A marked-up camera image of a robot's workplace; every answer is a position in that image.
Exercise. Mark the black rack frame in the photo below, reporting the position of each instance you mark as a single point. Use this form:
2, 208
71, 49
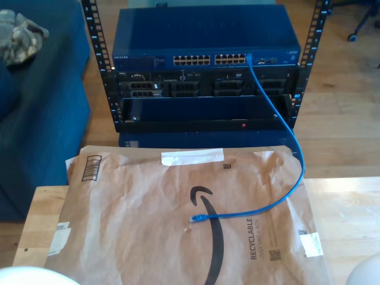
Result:
95, 38

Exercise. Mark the blue sofa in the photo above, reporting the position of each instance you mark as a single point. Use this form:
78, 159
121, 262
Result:
44, 118

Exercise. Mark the black office chair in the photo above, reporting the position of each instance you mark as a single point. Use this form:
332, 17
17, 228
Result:
352, 37

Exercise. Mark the black rack shelf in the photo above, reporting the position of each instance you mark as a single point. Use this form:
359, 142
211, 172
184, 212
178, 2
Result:
193, 124

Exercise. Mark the white shipping label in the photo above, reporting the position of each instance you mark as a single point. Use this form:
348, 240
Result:
59, 240

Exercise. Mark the brown packing paper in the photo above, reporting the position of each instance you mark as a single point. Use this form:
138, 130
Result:
133, 237

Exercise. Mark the blue network switch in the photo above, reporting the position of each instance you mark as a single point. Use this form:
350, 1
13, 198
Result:
205, 32

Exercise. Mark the black rack server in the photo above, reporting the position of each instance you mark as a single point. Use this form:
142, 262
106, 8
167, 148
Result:
205, 77

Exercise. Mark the camouflage cloth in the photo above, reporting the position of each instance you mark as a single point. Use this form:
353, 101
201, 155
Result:
20, 38

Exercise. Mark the short white tape strip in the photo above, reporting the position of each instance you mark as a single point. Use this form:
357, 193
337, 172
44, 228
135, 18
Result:
311, 244

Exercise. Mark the long white tape strip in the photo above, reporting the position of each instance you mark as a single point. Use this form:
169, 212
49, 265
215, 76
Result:
193, 156

